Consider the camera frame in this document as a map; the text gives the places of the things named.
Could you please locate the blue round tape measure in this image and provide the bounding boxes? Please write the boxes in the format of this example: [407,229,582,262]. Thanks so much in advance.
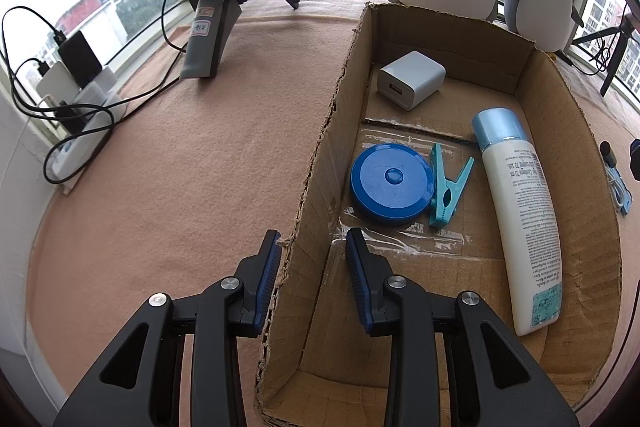
[349,143,435,225]

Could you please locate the white lotion bottle blue cap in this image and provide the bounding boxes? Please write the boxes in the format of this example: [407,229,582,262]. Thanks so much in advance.
[472,107,563,336]

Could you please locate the teal clothespin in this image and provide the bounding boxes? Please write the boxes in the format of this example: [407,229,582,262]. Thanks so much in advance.
[430,143,474,229]

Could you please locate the black cable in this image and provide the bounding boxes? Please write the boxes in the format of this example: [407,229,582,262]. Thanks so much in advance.
[0,0,386,186]

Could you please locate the white usb wall charger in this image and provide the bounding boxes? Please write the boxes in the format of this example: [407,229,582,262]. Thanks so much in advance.
[376,51,446,110]

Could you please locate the white power strip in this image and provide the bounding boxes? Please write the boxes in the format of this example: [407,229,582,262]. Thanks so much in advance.
[36,62,127,194]

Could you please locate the white usb cable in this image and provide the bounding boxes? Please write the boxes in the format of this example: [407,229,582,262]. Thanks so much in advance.
[604,163,635,216]

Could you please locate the black power adapter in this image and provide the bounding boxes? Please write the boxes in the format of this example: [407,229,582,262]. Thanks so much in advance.
[54,30,103,89]

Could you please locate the peach fleece blanket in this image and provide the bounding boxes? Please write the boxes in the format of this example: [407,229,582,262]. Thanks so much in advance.
[27,0,639,424]

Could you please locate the brown cardboard box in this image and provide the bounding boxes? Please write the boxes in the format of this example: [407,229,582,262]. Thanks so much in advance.
[256,4,622,426]

